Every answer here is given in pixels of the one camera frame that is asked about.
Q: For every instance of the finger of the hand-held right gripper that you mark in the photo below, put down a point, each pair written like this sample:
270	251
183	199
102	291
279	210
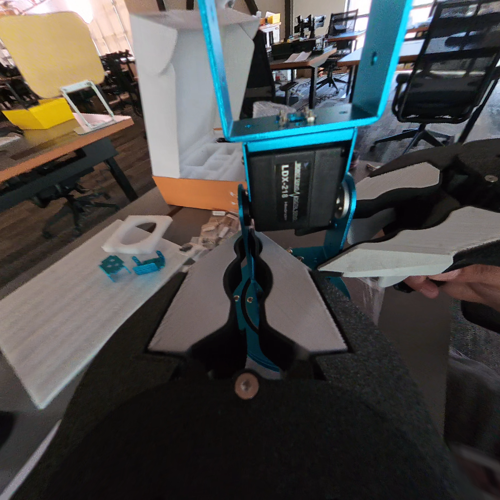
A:
402	181
429	246

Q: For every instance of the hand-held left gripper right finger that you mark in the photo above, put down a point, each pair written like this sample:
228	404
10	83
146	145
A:
300	312

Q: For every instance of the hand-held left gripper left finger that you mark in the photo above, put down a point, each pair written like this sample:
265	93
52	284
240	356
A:
191	312

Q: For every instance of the blue toy robot arm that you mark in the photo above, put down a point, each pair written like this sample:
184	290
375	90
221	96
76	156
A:
297	187

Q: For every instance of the grey desk with wooden edge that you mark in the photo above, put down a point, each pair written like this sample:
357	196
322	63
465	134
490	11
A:
410	371

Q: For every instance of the long wooden office desk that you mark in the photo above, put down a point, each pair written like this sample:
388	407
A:
308	58

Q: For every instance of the person's right hand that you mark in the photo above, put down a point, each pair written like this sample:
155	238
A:
468	283

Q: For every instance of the pile of small parts bags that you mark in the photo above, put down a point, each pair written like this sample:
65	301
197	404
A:
218	230

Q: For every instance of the white foam packing block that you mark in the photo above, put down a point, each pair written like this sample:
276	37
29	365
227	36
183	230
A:
129	238

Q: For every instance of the black office chair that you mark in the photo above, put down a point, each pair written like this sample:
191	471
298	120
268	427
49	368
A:
449	78
74	203

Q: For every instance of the white foam sheet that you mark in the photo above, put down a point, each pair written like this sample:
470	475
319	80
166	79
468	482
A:
78	312

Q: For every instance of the person's trouser leg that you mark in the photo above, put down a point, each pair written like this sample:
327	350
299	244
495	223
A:
476	390

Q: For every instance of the orange and white cardboard box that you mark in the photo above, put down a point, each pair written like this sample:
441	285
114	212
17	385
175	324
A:
164	136

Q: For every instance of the wooden workbench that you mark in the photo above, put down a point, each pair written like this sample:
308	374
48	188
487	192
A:
58	144

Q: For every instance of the yellow plastic bin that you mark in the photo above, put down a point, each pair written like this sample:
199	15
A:
39	113

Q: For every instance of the yellow rounded panel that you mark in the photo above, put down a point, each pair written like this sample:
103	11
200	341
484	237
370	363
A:
50	50

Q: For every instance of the white metal frame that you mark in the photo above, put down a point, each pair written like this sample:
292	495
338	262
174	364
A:
97	117

